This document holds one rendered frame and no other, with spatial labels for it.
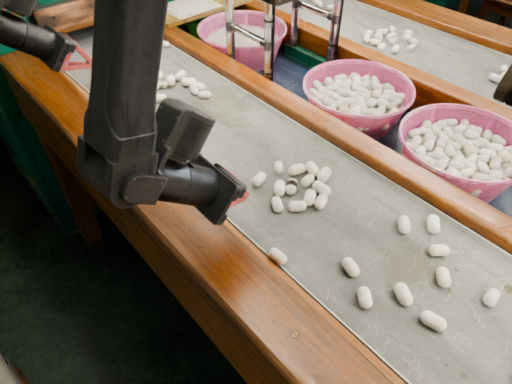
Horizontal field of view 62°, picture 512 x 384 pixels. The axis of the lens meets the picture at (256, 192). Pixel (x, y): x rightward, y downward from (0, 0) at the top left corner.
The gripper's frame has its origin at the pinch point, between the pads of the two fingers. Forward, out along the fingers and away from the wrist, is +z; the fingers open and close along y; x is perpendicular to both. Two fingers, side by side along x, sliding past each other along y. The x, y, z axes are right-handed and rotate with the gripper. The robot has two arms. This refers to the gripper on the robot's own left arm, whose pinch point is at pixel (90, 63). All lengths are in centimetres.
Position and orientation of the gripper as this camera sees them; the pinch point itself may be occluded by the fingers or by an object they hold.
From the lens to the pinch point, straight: 101.6
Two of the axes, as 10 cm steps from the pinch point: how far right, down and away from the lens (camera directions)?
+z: 5.8, 1.3, 8.0
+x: -4.9, 8.4, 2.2
